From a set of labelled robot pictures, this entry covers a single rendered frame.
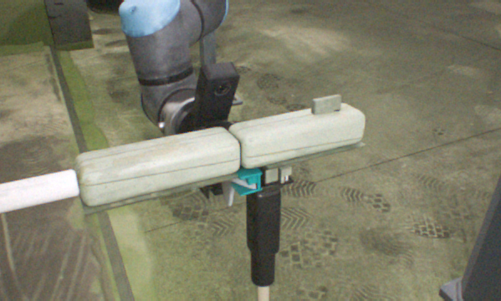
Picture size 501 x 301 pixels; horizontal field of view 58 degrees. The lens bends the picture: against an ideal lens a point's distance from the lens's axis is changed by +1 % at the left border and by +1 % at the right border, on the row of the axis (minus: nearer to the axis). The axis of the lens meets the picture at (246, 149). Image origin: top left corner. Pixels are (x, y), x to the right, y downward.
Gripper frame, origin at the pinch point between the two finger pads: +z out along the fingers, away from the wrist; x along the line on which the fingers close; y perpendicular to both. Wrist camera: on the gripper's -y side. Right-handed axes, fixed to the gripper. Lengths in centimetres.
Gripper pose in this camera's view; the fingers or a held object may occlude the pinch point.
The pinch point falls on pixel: (264, 170)
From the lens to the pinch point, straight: 48.4
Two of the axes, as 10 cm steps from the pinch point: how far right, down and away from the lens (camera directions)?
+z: 4.5, 3.7, -8.2
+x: -8.9, 1.8, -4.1
